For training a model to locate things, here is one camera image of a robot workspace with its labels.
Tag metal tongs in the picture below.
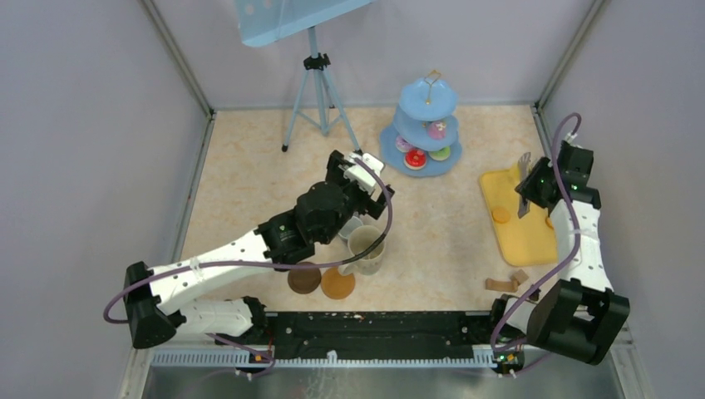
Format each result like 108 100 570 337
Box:
515 152 531 219

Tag red donut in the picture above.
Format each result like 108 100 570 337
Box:
403 149 427 170

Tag purple donut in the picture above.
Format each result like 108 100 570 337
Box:
395 135 414 153

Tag green donut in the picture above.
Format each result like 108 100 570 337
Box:
428 146 451 161

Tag pink cupcake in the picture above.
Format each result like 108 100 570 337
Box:
426 120 447 140

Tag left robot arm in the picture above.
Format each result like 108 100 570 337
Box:
103 150 394 349

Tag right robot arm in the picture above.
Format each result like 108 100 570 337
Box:
487 140 630 365

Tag small grey-blue cup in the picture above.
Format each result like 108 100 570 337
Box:
338 215 364 242

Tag yellow serving tray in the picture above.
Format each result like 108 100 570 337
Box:
479 165 558 268

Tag large cream mug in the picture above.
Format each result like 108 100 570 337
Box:
337 224 387 278

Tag blue tripod stand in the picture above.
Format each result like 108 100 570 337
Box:
281 26 362 155

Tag blue three-tier cake stand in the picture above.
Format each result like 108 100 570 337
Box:
379 70 462 178

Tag orange-brown coaster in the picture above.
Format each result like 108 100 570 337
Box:
320 268 356 300

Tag brown wooden blocks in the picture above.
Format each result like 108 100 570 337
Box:
485 269 529 293

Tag dark brown coaster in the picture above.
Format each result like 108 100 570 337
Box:
287 262 322 294

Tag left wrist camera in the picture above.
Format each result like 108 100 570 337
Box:
343 152 385 195

